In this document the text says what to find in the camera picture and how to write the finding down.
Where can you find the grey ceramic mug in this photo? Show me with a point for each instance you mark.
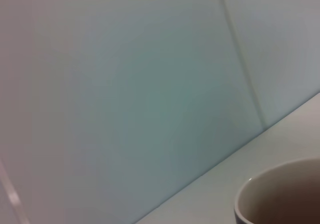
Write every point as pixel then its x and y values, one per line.
pixel 287 196

